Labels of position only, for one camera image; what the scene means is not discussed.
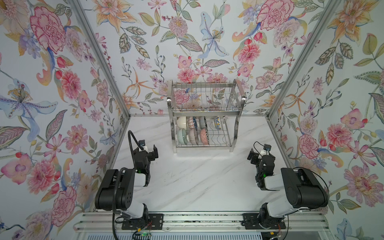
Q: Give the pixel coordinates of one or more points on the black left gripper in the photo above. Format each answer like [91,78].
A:
[151,155]

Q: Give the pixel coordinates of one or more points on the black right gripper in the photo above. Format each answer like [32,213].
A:
[255,158]

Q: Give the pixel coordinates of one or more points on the pale green bowl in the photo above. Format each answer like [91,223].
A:
[182,137]

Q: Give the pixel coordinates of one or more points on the cream white bowl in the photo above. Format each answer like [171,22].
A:
[182,123]

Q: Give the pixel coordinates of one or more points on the pink striped bowl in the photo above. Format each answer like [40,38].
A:
[193,137]

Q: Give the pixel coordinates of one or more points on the black white floral bowl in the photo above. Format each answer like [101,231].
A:
[204,137]

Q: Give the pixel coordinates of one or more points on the dark petal pattern bowl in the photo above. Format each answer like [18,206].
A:
[203,123]

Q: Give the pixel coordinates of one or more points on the stainless steel dish rack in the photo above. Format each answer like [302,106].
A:
[226,100]

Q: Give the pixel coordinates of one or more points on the blue yellow patterned bowl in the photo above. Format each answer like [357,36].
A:
[218,123]

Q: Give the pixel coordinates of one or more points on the blue geometric red bowl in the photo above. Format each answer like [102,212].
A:
[192,123]

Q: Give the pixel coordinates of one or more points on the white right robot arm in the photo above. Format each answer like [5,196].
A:
[298,189]

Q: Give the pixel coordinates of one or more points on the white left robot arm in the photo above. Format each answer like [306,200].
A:
[116,192]

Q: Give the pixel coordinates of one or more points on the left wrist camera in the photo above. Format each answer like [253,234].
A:
[143,145]

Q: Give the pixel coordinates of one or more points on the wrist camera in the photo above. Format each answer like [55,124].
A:
[143,145]
[266,150]

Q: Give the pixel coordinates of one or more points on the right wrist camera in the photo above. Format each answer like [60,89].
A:
[266,150]

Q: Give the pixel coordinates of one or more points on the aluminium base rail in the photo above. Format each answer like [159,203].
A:
[173,222]

